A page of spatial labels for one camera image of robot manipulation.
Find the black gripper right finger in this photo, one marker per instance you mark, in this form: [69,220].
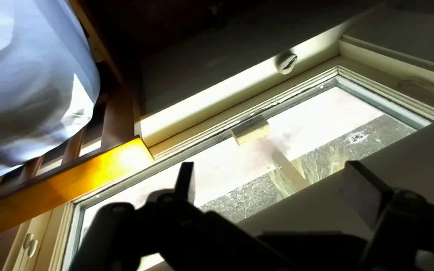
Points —
[402,220]

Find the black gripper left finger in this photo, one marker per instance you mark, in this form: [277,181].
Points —
[182,234]

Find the white framed window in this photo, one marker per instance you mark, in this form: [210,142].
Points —
[278,142]

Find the white pillow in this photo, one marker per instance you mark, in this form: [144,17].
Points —
[49,80]

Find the wooden bunk bed frame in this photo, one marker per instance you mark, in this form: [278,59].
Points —
[48,192]

